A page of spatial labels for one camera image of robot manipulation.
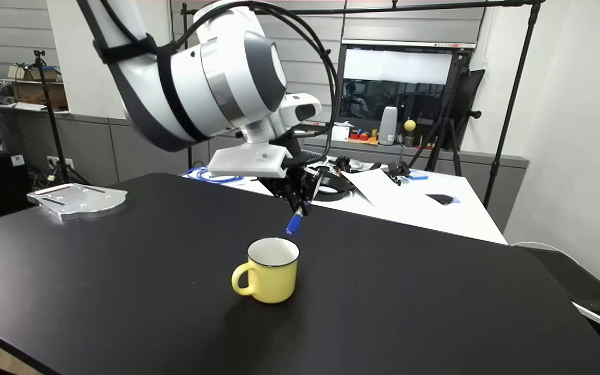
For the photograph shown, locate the slim black tripod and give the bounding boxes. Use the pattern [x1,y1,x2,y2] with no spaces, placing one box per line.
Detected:
[30,47,90,184]

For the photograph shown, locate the blue coiled cable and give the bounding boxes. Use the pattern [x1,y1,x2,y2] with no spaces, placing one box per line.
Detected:
[186,164,246,187]

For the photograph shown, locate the blue capped whiteboard marker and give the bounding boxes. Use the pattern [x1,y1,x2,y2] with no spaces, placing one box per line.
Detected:
[283,205,308,240]

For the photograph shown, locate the yellow ball on black stand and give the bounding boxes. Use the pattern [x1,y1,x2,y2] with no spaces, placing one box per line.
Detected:
[389,119,420,177]

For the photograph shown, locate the yellow enamel mug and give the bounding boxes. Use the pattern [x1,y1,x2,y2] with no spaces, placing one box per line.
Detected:
[229,235,301,306]

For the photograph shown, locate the red orange small blocks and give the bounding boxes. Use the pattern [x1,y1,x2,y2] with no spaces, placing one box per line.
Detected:
[347,128,380,145]

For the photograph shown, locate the white box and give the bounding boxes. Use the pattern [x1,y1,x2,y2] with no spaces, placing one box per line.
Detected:
[329,120,353,144]

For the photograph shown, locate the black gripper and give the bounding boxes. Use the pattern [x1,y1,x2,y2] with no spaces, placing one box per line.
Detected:
[282,153,326,218]

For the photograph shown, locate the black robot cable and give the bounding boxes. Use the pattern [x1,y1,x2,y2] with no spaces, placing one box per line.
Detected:
[240,0,341,160]

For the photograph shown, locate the black overhead frame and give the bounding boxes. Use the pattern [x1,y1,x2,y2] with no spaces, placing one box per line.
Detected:
[180,0,545,170]

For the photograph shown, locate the black camera tripod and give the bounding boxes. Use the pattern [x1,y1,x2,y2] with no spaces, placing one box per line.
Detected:
[410,50,485,177]

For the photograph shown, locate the black light stand pole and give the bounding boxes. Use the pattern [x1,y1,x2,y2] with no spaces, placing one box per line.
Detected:
[481,0,545,210]

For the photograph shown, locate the large black monitor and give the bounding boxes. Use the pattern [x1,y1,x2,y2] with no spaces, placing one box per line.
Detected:
[333,41,480,140]

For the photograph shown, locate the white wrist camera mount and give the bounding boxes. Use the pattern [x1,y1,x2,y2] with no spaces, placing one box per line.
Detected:
[206,122,293,178]

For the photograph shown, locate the black computer mouse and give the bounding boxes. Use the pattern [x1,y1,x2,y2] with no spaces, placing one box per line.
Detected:
[425,192,457,205]

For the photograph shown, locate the grey partition counter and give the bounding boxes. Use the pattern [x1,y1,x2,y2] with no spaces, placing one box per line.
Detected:
[0,105,529,231]

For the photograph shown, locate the grey white speaker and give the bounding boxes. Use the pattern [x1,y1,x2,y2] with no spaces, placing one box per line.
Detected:
[376,103,400,145]

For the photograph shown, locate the small brown cardboard box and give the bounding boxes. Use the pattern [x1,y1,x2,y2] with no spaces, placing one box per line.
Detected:
[8,78,71,112]

